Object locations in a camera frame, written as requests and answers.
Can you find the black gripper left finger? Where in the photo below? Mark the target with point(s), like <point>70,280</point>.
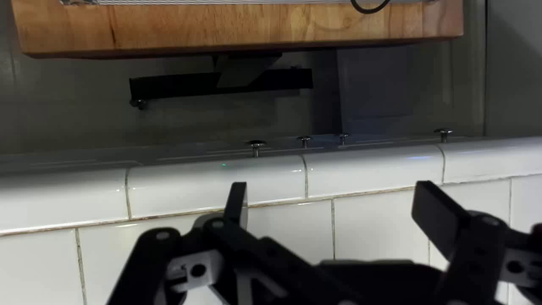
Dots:
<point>170,271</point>

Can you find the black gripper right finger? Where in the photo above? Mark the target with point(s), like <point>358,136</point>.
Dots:
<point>480,248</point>

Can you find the small metal levelling foot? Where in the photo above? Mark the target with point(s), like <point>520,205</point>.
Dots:
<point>444,134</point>
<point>305,139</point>
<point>256,146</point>
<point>342,137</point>

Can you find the grey table leg column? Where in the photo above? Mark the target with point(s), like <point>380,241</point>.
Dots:
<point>327,90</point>

